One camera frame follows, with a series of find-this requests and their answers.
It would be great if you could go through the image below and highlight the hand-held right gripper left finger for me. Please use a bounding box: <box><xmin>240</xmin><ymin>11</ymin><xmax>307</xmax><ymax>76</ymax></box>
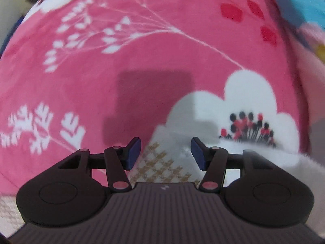
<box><xmin>58</xmin><ymin>137</ymin><xmax>142</xmax><ymax>192</ymax></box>

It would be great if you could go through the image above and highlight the beige houndstooth jacket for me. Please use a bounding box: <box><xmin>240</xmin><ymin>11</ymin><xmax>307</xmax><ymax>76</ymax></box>
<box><xmin>0</xmin><ymin>124</ymin><xmax>325</xmax><ymax>238</ymax></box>

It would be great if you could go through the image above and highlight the pink floral blanket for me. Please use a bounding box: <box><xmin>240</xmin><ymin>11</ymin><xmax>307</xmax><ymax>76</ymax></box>
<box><xmin>0</xmin><ymin>0</ymin><xmax>313</xmax><ymax>199</ymax></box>

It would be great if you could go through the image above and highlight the pink grey blue quilt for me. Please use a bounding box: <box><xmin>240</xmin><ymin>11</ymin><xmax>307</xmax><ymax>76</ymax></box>
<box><xmin>274</xmin><ymin>0</ymin><xmax>325</xmax><ymax>133</ymax></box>

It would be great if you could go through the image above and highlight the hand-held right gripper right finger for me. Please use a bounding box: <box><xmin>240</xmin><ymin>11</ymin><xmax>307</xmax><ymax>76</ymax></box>
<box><xmin>190</xmin><ymin>137</ymin><xmax>281</xmax><ymax>193</ymax></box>

